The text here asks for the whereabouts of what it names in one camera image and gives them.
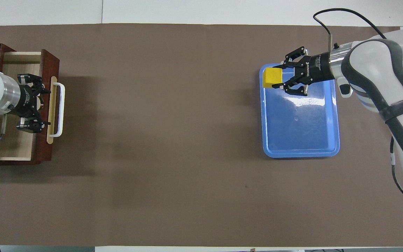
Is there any wooden drawer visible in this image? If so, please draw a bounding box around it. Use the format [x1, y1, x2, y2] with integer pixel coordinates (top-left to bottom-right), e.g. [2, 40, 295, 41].
[0, 49, 61, 165]

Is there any blue plastic tray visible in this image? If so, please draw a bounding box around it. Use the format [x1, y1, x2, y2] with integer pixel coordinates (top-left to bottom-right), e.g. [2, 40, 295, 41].
[259, 63, 341, 158]

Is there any yellow cube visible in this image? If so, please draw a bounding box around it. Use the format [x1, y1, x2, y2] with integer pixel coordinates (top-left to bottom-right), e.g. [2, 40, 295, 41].
[262, 67, 283, 89]

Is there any brown table mat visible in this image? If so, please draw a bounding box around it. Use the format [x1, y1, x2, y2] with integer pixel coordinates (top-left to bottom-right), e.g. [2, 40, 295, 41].
[0, 23, 403, 247]

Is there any white drawer handle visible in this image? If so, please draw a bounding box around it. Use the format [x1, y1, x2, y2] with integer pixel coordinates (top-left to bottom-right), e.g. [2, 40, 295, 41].
[49, 82, 66, 138]

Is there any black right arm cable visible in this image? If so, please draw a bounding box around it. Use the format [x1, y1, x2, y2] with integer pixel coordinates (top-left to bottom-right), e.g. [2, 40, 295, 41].
[312, 8, 403, 207]

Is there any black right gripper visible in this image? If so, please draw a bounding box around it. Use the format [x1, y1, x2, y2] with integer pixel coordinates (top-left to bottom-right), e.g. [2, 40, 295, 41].
[271, 46, 332, 97]

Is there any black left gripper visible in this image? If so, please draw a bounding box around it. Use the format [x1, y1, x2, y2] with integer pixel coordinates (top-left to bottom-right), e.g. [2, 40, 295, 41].
[12, 73, 52, 134]

